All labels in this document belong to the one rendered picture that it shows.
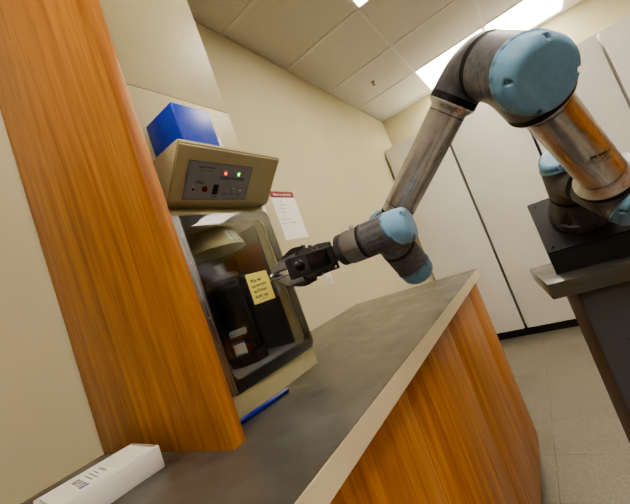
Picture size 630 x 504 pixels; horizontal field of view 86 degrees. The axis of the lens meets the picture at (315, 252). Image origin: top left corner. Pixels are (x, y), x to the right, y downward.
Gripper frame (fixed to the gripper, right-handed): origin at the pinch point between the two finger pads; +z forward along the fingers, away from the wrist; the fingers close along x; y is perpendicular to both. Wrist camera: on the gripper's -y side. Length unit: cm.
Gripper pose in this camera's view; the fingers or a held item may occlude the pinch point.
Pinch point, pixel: (276, 276)
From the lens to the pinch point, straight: 85.2
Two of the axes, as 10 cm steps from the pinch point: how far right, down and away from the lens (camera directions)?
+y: 5.3, -1.3, 8.4
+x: -3.5, -9.3, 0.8
